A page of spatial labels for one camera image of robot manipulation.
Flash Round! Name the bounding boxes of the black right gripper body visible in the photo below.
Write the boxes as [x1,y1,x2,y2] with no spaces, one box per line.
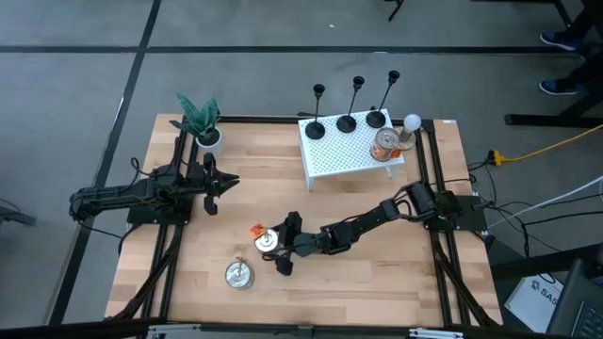
[273,210,322,278]

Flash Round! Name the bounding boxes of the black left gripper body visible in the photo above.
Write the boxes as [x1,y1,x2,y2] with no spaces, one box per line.
[186,153,223,217]

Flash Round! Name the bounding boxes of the tin can torn orange label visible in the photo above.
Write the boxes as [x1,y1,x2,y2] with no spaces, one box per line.
[249,222,281,254]

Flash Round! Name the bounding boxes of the bare silver tin can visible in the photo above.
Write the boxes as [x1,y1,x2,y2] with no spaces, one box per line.
[224,256,256,291]

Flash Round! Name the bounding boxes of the white perforated metal shelf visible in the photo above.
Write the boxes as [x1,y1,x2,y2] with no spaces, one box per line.
[297,108,406,191]

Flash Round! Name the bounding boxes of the black candlestick holder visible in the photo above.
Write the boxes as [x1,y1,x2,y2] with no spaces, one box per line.
[335,75,366,135]
[366,70,401,130]
[304,83,327,141]

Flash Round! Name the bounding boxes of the tin can orange heart label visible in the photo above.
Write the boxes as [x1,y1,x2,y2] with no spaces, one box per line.
[369,126,403,163]

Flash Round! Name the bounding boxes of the snake plant in white pot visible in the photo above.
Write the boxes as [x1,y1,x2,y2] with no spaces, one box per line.
[169,91,226,157]

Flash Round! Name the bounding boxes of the white ball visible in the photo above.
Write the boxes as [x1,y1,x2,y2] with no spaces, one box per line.
[398,113,422,152]

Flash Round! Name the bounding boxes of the black chair base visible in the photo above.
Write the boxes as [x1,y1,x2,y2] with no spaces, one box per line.
[0,197,38,228]

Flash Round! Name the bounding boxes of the black tripod leg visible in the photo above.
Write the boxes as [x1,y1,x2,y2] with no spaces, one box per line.
[383,0,406,23]

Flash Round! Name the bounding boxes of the white printed box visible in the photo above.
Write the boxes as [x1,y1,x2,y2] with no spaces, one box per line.
[503,275,564,333]

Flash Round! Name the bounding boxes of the black desk edge bar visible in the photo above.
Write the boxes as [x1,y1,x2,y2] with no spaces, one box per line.
[489,243,603,282]

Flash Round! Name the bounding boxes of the black desk leg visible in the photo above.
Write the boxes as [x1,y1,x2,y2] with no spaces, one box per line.
[503,87,603,129]

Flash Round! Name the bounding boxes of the dark laptop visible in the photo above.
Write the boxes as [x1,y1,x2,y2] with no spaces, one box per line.
[546,258,603,337]

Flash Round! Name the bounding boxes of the person's blue shoe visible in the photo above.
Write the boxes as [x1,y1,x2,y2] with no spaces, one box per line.
[539,78,581,97]
[540,30,583,52]

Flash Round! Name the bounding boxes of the person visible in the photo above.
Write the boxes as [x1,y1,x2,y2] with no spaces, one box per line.
[567,0,603,89]

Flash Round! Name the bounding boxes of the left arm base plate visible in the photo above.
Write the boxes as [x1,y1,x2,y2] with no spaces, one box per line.
[118,196,193,226]

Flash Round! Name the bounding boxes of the silver metal bracket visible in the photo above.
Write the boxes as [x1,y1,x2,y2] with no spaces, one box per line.
[408,328,465,339]
[145,323,202,339]

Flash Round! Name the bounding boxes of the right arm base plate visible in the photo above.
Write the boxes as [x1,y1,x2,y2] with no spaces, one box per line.
[423,194,487,233]

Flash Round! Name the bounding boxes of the black floor cable bundle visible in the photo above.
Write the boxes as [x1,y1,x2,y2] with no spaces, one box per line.
[468,159,603,258]

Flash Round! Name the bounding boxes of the white cable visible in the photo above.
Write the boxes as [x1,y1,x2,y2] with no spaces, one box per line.
[487,174,603,228]

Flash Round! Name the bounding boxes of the yellow extension cable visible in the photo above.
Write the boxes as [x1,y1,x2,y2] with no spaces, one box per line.
[487,123,603,168]

